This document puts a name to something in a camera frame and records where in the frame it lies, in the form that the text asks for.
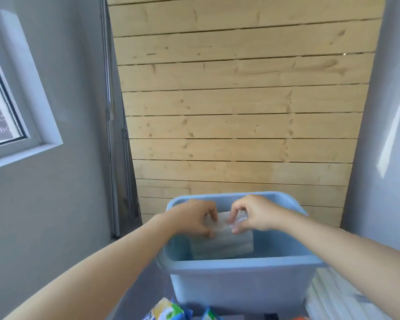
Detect person's left hand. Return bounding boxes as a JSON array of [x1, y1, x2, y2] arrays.
[[166, 199, 219, 239]]

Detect person's right hand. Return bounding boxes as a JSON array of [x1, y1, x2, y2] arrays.
[[227, 194, 282, 234]]

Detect clear plastic packet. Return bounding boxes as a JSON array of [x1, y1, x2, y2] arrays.
[[189, 211, 256, 261]]

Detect person's left forearm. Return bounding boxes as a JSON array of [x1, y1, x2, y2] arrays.
[[3, 212, 174, 320]]

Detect person's right forearm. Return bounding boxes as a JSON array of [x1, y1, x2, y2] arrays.
[[276, 205, 400, 312]]

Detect blue plastic bin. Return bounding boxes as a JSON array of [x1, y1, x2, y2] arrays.
[[156, 191, 328, 314]]

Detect blue green snack packet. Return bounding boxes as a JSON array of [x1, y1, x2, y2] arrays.
[[200, 306, 224, 320]]

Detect white ribbed sheets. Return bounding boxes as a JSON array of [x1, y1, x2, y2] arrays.
[[304, 266, 395, 320]]

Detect grey vertical pipe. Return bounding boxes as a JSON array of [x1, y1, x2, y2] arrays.
[[99, 0, 121, 238]]

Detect white framed window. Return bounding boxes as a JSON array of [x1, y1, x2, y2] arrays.
[[0, 6, 64, 173]]

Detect grey metal rail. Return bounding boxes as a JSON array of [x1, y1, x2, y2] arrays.
[[120, 128, 142, 227]]

